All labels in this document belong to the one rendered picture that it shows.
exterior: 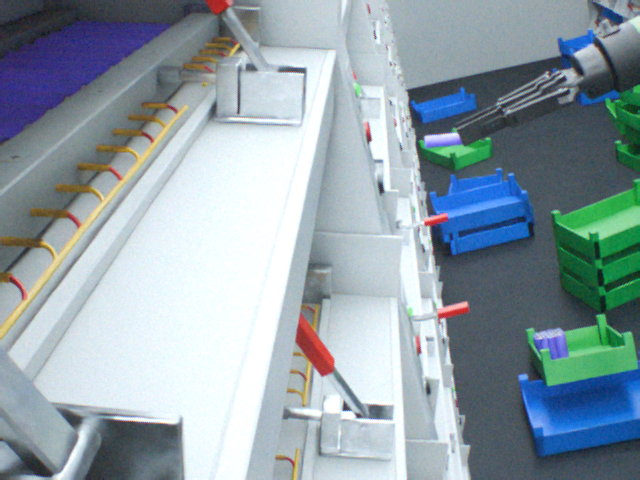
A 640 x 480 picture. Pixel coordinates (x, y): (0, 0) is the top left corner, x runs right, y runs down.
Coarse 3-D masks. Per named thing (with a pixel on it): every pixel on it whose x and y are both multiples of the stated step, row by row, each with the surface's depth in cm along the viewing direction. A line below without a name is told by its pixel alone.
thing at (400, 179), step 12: (396, 168) 129; (396, 180) 130; (408, 180) 130; (408, 192) 131; (408, 204) 129; (408, 216) 124; (408, 252) 112; (408, 264) 108; (408, 276) 105; (408, 288) 102; (408, 300) 99; (420, 300) 99; (420, 312) 96; (420, 336) 91; (432, 384) 75; (432, 396) 75; (432, 408) 76
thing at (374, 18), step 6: (366, 0) 186; (372, 0) 186; (378, 0) 186; (372, 6) 186; (378, 6) 186; (372, 12) 187; (378, 12) 187; (372, 18) 188; (378, 18) 187; (372, 24) 170; (378, 24) 183; (378, 30) 175; (378, 36) 167; (378, 42) 160; (378, 48) 131
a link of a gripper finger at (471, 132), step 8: (496, 112) 116; (480, 120) 117; (456, 128) 118; (464, 128) 117; (472, 128) 117; (480, 128) 117; (464, 136) 118; (472, 136) 118; (480, 136) 118; (464, 144) 118
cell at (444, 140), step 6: (426, 138) 120; (432, 138) 119; (438, 138) 119; (444, 138) 119; (450, 138) 119; (456, 138) 119; (426, 144) 120; (432, 144) 120; (438, 144) 119; (444, 144) 119; (450, 144) 119; (456, 144) 120; (462, 144) 119
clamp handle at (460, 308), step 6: (450, 306) 89; (456, 306) 89; (462, 306) 88; (432, 312) 90; (438, 312) 89; (444, 312) 89; (450, 312) 89; (456, 312) 89; (462, 312) 88; (414, 318) 90; (420, 318) 89; (426, 318) 89; (432, 318) 89
